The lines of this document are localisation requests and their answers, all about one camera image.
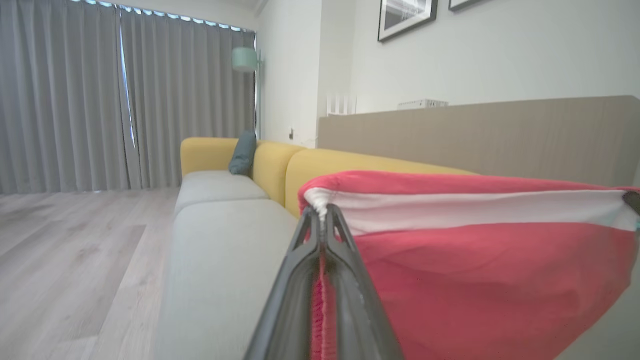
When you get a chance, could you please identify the grey curtain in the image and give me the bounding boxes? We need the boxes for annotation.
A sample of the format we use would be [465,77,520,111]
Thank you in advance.
[119,5,257,190]
[0,0,132,195]

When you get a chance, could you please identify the large black picture frame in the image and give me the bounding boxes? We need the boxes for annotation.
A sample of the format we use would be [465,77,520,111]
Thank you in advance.
[377,0,439,43]

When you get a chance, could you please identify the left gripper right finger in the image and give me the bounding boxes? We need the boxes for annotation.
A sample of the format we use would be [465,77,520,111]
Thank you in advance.
[324,203,404,360]

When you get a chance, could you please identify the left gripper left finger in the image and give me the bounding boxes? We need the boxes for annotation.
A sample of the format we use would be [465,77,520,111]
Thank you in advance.
[244,206,322,360]

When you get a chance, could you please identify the white slatted box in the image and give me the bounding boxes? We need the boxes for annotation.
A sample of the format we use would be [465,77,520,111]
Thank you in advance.
[397,98,450,111]

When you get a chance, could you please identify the beige wooden panel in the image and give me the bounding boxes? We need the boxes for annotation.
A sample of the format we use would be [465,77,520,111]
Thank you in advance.
[317,95,640,190]

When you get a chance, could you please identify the white upright sticks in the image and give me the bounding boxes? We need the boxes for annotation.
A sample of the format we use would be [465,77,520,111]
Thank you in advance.
[326,92,359,117]

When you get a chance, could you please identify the yellow sofa backrest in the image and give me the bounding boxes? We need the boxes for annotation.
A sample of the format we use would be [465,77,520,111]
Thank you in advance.
[251,141,307,207]
[285,148,478,219]

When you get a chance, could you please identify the red white-sleeved jersey shirt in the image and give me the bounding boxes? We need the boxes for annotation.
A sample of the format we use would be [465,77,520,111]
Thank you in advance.
[298,170,640,360]

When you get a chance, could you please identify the teal shade floor lamp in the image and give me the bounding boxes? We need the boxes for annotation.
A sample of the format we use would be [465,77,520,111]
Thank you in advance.
[231,46,263,141]

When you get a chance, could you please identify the yellow sofa armrest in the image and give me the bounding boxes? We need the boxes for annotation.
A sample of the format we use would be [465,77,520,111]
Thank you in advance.
[180,137,240,177]

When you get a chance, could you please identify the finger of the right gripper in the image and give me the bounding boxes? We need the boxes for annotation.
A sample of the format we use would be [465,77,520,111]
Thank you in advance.
[622,190,640,217]

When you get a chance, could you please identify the dark teal throw pillow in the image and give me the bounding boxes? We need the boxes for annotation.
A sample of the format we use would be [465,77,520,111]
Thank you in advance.
[228,130,258,177]

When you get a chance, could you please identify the small black picture frame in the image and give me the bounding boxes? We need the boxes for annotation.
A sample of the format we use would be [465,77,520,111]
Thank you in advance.
[448,0,490,12]

